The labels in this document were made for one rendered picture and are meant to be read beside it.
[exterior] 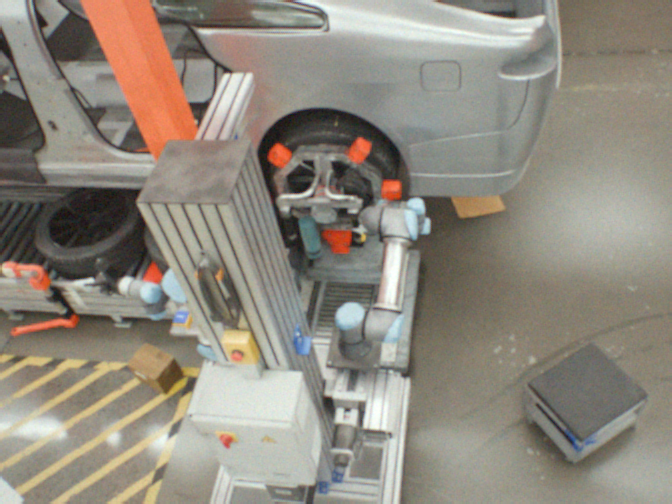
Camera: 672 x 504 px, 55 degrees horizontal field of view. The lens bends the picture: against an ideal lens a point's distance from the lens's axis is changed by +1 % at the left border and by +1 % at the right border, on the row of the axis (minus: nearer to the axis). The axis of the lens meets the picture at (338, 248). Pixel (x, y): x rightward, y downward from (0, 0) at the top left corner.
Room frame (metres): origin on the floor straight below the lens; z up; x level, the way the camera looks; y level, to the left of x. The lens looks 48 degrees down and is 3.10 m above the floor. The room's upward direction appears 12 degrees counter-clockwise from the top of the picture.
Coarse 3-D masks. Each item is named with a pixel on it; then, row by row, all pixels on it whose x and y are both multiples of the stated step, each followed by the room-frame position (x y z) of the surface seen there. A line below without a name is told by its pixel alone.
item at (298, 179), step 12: (300, 168) 2.75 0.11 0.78; (312, 168) 2.54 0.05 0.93; (336, 168) 2.50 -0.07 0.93; (348, 168) 2.48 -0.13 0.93; (288, 180) 2.58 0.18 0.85; (300, 180) 2.57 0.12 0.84; (312, 180) 2.55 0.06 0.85; (300, 192) 2.60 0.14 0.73; (348, 192) 2.65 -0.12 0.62; (372, 192) 2.52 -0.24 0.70
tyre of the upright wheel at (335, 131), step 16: (304, 112) 2.72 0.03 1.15; (320, 112) 2.66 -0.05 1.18; (336, 112) 2.63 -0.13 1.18; (288, 128) 2.69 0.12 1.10; (304, 128) 2.58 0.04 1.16; (320, 128) 2.53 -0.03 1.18; (336, 128) 2.51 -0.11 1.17; (352, 128) 2.52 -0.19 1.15; (368, 128) 2.54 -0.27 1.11; (288, 144) 2.55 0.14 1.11; (304, 144) 2.52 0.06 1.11; (320, 144) 2.50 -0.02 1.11; (336, 144) 2.47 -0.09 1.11; (352, 144) 2.45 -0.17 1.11; (384, 144) 2.50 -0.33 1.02; (368, 160) 2.43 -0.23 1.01; (384, 160) 2.41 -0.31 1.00; (272, 176) 2.59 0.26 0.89; (384, 176) 2.40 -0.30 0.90
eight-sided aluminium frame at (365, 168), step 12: (300, 156) 2.44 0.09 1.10; (312, 156) 2.43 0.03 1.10; (324, 156) 2.41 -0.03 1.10; (336, 156) 2.39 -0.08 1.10; (348, 156) 2.37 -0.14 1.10; (288, 168) 2.47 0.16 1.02; (360, 168) 2.36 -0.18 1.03; (372, 168) 2.38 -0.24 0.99; (276, 180) 2.49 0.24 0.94; (372, 180) 2.34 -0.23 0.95; (288, 192) 2.53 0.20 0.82; (372, 204) 2.40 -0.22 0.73; (300, 216) 2.47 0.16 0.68; (360, 216) 2.41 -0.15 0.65; (324, 228) 2.44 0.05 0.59; (336, 228) 2.41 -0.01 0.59; (348, 228) 2.39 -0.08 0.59
